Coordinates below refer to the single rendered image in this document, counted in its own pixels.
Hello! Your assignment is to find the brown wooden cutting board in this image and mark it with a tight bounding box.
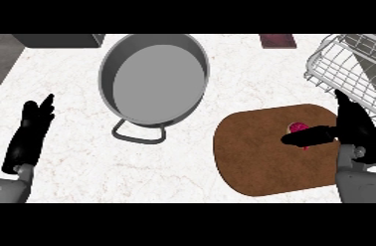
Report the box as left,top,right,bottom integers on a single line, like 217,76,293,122
211,103,342,198

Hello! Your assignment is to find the grey metal pot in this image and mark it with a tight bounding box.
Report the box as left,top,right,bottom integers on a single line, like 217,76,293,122
97,34,211,145

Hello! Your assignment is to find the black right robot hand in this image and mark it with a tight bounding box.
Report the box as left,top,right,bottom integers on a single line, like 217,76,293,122
280,89,376,165

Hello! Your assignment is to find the dark red box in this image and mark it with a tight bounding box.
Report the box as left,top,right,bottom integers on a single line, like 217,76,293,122
258,34,298,50

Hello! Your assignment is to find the dark grey appliance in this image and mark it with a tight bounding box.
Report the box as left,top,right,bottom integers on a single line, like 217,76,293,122
10,34,108,49

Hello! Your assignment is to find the pink cupcake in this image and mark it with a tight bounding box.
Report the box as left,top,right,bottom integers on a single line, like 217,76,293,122
286,122,311,150

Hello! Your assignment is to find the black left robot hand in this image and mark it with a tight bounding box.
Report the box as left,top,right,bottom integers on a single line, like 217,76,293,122
0,93,58,175

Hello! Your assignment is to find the white wire basket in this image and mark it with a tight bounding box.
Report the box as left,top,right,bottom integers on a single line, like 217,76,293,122
302,34,376,118

